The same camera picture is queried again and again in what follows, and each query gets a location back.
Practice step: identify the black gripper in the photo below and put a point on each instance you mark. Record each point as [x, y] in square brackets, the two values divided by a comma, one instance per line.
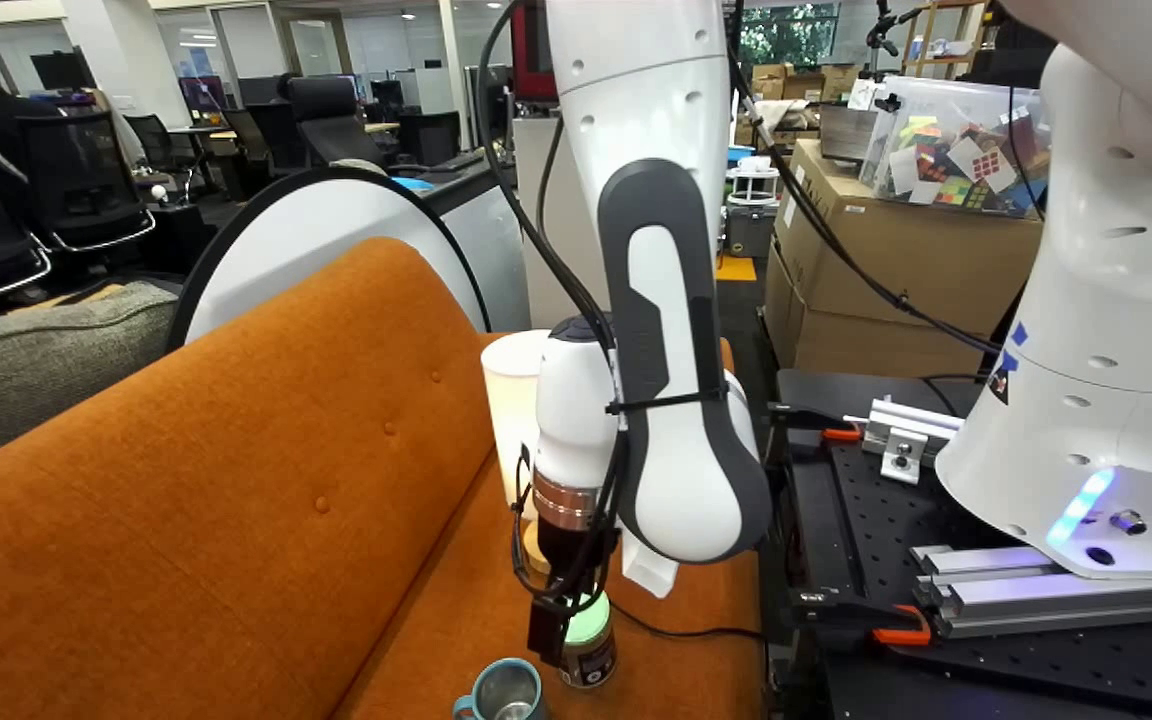
[572, 565]

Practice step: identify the green round lid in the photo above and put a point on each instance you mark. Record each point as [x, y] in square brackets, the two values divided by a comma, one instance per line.
[591, 621]

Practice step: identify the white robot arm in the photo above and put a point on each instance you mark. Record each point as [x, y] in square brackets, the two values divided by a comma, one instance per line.
[1109, 334]

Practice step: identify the glass jar with label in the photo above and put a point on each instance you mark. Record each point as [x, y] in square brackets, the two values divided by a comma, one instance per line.
[591, 665]

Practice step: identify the white shade table lamp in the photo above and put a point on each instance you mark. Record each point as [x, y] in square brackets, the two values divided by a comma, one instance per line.
[514, 401]

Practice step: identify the black device on sofa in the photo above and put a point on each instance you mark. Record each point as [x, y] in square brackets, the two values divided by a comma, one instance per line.
[843, 532]

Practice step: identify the orange black bar clamp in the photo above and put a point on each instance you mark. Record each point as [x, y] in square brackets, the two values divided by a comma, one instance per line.
[843, 434]
[899, 626]

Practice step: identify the orange fabric sofa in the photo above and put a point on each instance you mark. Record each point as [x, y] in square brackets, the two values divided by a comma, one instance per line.
[201, 532]

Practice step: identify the white flat board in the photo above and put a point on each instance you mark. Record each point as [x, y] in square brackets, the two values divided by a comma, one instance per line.
[502, 255]

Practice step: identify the white round reflector panel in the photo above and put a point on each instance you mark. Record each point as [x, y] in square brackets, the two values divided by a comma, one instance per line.
[323, 224]

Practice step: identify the cardboard box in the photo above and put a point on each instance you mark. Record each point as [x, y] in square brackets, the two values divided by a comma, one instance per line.
[899, 266]

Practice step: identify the gray fabric sofa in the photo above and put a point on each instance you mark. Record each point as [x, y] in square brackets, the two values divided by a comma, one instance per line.
[40, 372]

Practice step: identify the bin of coloured items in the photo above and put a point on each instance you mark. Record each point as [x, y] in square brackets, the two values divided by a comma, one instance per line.
[958, 146]

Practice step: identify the aluminium bracket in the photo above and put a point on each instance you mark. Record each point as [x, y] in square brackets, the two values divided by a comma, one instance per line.
[909, 434]

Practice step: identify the aluminium extrusion rail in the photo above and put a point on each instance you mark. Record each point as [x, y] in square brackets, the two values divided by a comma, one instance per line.
[1057, 585]

